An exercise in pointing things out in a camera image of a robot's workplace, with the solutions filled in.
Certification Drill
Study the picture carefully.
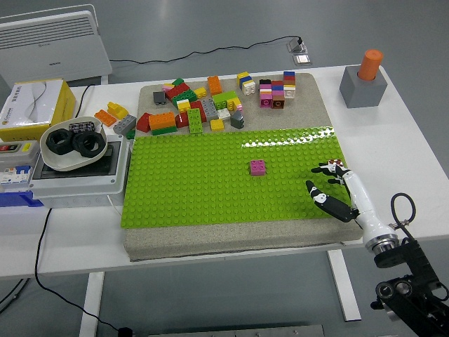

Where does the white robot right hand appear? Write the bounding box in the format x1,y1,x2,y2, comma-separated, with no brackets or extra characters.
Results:
305,161,399,247

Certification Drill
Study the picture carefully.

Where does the yellow blue white brick stack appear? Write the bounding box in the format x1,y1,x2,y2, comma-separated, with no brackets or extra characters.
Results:
236,71,257,96

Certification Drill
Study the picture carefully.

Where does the green studded baseplate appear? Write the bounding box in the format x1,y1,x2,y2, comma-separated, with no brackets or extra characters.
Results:
120,125,355,229

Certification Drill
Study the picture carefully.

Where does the lime green toy brick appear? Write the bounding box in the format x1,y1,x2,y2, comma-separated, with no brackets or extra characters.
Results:
211,90,240,110

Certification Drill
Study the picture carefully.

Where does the long grey toy brick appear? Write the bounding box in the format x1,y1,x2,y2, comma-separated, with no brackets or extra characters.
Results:
200,98,220,122

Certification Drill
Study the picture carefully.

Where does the long green toy brick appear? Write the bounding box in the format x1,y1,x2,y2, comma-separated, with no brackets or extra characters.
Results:
187,107,204,135

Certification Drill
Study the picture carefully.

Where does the long orange toy brick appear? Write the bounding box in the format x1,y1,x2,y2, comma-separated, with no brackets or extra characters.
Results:
206,75,223,95

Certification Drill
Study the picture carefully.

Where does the large orange toy brick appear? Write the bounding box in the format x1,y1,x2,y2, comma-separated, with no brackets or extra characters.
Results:
148,111,176,131

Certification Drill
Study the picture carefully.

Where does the long red toy brick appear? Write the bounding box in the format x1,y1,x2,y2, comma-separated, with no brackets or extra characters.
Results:
164,82,191,100

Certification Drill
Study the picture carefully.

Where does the red sloped toy brick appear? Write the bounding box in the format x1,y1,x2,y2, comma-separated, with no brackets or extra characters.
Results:
135,112,154,133

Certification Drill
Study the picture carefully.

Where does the light grey toy brick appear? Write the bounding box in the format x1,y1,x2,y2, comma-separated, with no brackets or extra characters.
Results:
112,114,137,135

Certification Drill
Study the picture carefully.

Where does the yellow sloped toy brick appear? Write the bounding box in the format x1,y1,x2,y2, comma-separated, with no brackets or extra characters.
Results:
107,101,130,119

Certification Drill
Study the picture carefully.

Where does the flat orange toy brick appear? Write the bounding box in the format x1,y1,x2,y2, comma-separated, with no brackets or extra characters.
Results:
94,109,117,127

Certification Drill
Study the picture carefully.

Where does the white table leg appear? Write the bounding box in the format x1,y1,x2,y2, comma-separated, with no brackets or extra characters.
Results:
326,249,362,322
79,270,106,337

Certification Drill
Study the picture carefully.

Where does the grey block holder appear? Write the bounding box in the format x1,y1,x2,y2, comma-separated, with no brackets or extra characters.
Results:
338,65,389,109

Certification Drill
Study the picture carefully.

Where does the red blue brown brick stack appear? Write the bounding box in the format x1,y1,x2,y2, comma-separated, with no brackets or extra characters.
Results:
270,80,286,110

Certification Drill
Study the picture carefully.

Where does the grey-brown foam mat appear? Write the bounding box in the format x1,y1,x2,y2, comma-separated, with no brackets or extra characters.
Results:
124,72,368,263

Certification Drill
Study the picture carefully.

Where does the orange cylinder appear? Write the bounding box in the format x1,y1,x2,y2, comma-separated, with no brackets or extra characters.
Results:
357,48,384,81

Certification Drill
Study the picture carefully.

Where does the blue red orange white stack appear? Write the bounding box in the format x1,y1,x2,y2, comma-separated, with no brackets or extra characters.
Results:
282,70,297,100

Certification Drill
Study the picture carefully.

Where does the dark grey sloped brick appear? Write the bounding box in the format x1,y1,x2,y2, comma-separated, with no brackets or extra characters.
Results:
230,110,246,129

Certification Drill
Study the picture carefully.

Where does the open floor socket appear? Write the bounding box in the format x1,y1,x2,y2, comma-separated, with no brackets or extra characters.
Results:
286,37,309,53

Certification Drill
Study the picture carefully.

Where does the long dark green brick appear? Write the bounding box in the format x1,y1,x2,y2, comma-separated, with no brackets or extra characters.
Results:
170,88,197,108

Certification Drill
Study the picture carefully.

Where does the large black plastic nut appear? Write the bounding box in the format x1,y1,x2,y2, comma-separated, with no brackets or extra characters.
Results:
72,131,103,158
46,128,75,154

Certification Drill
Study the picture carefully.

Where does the small dark patterned board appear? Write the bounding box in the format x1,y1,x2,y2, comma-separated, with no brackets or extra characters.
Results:
68,119,96,133

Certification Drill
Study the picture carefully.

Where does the beige bowl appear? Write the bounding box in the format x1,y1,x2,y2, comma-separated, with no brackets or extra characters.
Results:
39,117,109,172

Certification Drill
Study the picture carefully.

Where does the grey circuit breaker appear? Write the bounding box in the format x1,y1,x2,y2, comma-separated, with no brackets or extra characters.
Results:
0,139,40,187

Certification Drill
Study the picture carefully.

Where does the blue plastic part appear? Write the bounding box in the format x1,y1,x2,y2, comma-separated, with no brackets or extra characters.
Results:
0,190,45,208

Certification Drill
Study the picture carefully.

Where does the white panel heater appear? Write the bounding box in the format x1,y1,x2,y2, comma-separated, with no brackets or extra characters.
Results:
0,4,113,85

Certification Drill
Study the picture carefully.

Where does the yellow white tissue box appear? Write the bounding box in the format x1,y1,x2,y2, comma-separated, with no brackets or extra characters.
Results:
0,78,76,143

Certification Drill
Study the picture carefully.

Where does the white electrical enclosure box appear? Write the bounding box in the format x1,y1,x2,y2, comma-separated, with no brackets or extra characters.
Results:
27,135,131,209

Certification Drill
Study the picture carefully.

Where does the thin black cord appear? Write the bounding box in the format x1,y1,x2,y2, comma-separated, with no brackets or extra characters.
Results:
74,84,96,119

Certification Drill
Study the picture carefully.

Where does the long black power cord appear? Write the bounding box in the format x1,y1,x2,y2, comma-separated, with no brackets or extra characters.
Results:
34,207,122,331

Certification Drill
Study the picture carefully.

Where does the black floor cable bundle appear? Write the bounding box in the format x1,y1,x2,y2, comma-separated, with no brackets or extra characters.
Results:
0,278,29,314

